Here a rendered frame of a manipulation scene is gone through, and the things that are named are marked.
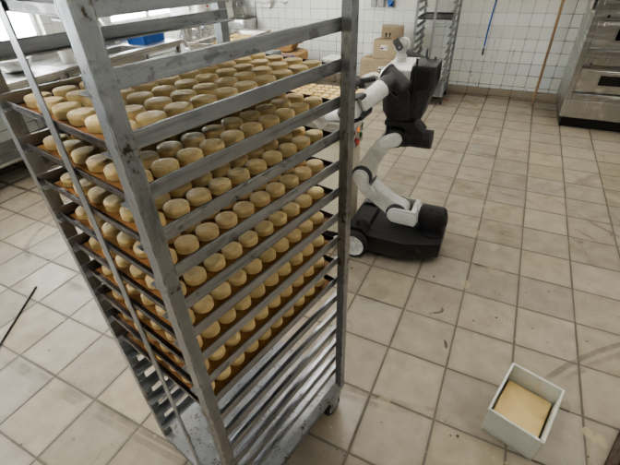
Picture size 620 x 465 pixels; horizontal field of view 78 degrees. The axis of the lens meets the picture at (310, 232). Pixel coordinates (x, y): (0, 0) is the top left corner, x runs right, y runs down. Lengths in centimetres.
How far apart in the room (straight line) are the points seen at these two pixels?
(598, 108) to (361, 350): 420
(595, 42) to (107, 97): 505
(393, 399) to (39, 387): 176
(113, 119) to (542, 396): 203
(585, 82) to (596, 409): 383
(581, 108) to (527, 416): 406
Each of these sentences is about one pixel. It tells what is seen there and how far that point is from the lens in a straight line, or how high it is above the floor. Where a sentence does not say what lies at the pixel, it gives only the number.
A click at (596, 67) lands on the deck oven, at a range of 540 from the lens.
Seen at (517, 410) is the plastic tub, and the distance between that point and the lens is 209.
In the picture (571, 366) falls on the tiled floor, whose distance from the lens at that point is 244.
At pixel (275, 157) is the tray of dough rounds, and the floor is 133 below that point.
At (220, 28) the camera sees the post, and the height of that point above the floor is 156.
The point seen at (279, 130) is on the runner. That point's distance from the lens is 88.
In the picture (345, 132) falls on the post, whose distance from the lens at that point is 107.
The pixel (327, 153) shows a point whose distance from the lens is 250.
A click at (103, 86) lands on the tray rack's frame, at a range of 60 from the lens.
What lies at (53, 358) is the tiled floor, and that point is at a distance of 258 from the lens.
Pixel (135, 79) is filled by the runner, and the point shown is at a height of 158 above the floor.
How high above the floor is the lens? 172
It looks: 36 degrees down
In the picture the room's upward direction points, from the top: 2 degrees counter-clockwise
